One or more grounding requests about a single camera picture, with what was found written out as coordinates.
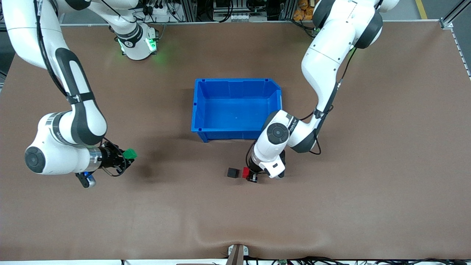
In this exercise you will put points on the metal table clamp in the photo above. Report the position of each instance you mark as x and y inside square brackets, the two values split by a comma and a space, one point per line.
[237, 255]

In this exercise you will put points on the blue plastic bin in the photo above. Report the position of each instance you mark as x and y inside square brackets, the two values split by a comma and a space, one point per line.
[235, 106]

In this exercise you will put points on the aluminium frame post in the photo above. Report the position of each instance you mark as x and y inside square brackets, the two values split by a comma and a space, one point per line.
[287, 9]
[186, 9]

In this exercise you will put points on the green cube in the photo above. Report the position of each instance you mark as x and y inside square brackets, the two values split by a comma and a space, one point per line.
[130, 154]

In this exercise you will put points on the white power strip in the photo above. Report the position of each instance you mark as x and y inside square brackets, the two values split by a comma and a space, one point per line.
[162, 13]

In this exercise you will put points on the orange snack bags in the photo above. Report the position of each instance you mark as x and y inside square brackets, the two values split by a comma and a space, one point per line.
[300, 13]

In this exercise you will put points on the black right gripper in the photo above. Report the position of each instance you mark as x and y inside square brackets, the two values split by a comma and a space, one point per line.
[110, 156]

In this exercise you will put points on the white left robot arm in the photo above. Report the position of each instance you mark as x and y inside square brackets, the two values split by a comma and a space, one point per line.
[323, 62]

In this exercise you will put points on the aluminium corner bracket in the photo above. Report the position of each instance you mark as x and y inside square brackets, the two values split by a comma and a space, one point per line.
[446, 24]

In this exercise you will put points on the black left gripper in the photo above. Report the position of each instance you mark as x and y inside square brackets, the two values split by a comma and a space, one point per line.
[253, 170]

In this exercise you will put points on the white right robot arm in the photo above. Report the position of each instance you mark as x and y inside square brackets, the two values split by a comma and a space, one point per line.
[55, 147]

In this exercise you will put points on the brown table mat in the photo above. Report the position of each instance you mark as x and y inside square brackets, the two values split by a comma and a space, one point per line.
[331, 206]

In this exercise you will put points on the red cube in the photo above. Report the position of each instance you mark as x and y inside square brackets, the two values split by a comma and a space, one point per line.
[245, 172]

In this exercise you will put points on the black cube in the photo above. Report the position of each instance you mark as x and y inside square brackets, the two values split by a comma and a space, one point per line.
[232, 172]

